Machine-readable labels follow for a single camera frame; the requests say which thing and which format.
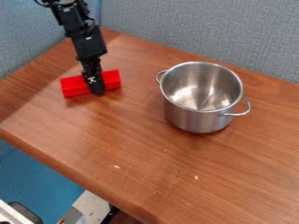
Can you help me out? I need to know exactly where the white object at corner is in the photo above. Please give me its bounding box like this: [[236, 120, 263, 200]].
[[0, 200, 32, 224]]

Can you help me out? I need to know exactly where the white table leg bracket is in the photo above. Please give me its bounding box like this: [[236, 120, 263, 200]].
[[57, 191, 109, 224]]

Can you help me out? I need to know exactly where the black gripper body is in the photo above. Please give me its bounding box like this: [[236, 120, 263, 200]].
[[33, 0, 108, 74]]

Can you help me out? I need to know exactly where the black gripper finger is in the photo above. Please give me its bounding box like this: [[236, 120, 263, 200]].
[[81, 70, 105, 95]]

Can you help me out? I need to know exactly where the red rectangular block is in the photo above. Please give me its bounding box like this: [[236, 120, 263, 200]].
[[60, 70, 121, 98]]

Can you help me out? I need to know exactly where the black chair part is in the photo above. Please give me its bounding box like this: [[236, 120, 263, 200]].
[[8, 201, 43, 224]]

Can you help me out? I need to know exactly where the stainless steel pot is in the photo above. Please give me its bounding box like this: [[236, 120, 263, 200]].
[[155, 61, 252, 134]]

